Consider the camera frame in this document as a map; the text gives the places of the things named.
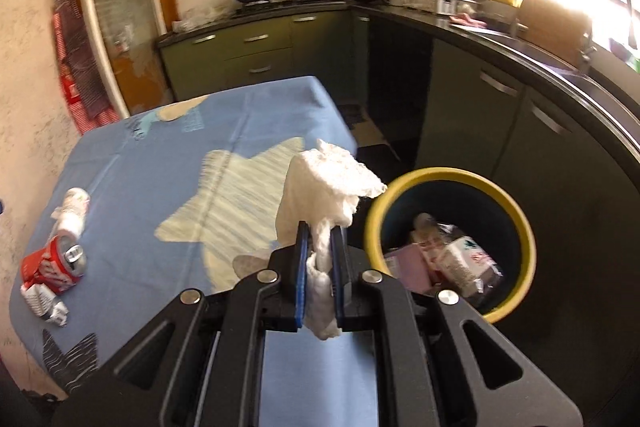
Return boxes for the white tissue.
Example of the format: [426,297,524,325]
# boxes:
[276,140,387,340]

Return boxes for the purple cardboard box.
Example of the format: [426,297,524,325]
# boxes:
[384,243,434,294]

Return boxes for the red white carton box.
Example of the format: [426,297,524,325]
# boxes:
[410,212,462,283]

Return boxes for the white plastic snack bag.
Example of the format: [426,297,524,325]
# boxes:
[436,235,503,303]

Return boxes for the yellow rimmed trash bin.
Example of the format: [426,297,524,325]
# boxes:
[363,168,536,323]

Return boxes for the green kitchen base cabinets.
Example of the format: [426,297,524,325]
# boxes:
[158,8,639,425]

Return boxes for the blue patterned tablecloth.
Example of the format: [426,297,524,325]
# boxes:
[10,77,356,397]

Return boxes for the small white yogurt bottle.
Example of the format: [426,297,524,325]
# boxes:
[51,187,90,239]

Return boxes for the red soda can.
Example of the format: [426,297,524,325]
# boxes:
[20,235,87,295]

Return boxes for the white dish rack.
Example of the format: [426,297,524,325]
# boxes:
[384,0,477,16]

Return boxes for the crumpled white paper carton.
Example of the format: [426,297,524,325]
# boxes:
[21,283,68,327]

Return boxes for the red checkered apron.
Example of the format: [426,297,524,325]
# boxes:
[53,0,118,134]

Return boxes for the wooden cutting board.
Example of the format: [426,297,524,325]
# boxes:
[514,0,591,67]

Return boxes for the glass sliding door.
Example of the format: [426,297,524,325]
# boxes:
[80,0,174,118]

